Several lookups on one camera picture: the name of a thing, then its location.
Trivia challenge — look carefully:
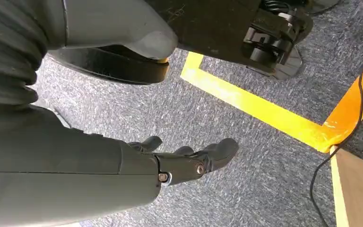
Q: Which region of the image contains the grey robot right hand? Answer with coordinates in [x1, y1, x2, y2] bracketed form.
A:
[0, 0, 240, 227]

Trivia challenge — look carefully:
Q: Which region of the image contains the robot own black foot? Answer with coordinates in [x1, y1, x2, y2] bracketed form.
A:
[47, 45, 171, 86]

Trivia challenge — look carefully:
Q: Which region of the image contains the yellow floor tape line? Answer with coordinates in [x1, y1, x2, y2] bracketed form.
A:
[180, 51, 339, 155]

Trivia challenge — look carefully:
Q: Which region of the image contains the orange floor tape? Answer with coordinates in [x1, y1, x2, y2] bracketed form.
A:
[322, 45, 363, 148]

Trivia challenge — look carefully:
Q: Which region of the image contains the black floor cable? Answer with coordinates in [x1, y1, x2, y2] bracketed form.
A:
[309, 69, 363, 227]

